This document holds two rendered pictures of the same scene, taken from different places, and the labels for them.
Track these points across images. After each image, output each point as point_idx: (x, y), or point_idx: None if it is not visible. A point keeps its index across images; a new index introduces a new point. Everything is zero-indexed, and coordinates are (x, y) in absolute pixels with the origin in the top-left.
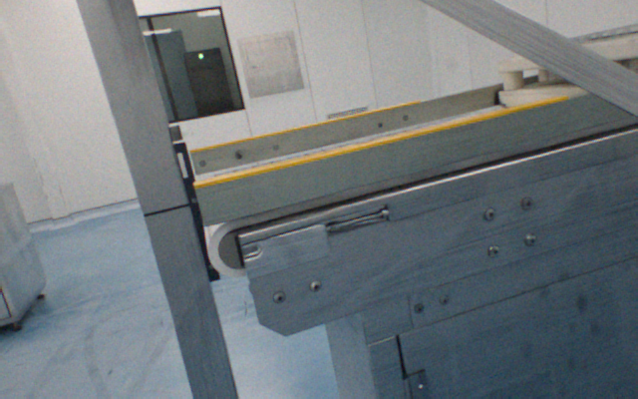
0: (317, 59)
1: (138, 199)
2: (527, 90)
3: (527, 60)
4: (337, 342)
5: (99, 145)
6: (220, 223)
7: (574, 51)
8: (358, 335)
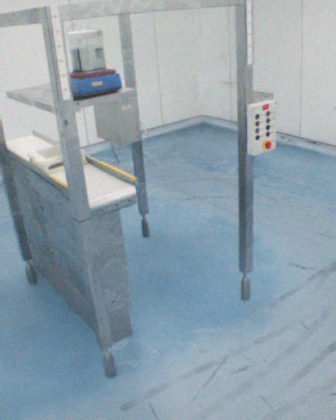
0: None
1: (90, 213)
2: (55, 168)
3: (55, 160)
4: (98, 234)
5: None
6: (132, 186)
7: (116, 152)
8: (115, 215)
